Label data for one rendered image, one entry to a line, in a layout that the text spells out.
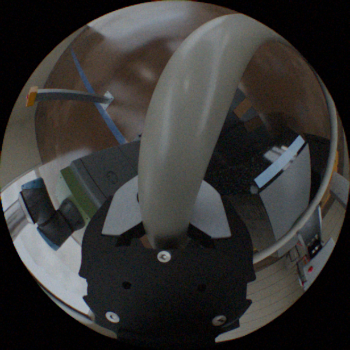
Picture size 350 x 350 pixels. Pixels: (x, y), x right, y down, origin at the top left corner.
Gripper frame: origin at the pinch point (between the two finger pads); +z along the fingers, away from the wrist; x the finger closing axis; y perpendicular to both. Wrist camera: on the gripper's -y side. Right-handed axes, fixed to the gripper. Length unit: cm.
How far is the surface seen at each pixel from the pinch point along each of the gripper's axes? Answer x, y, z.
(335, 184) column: 143, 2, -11
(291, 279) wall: 435, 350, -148
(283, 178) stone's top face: 40.6, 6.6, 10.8
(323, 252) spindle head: 70, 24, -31
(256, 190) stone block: 30.0, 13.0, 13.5
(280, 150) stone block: 41.1, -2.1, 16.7
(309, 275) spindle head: 63, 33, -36
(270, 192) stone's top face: 36.0, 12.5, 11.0
